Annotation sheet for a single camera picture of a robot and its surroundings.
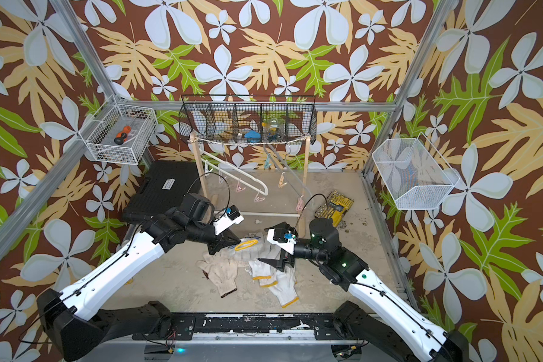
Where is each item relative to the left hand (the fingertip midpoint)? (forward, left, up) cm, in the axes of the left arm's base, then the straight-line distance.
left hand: (239, 237), depth 72 cm
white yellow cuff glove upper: (-4, -6, -19) cm, 20 cm away
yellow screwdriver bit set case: (+25, -41, -18) cm, 51 cm away
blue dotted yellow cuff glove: (-5, -4, +3) cm, 7 cm away
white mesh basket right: (+24, -64, +6) cm, 68 cm away
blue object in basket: (+43, -3, +7) cm, 44 cm away
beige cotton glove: (-4, +9, -21) cm, 23 cm away
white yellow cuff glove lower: (-11, -16, -21) cm, 28 cm away
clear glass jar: (+47, -11, +6) cm, 48 cm away
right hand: (-4, -8, +5) cm, 10 cm away
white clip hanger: (+17, -1, +9) cm, 19 cm away
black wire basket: (+52, 0, +9) cm, 53 cm away
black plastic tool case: (+33, +41, -15) cm, 54 cm away
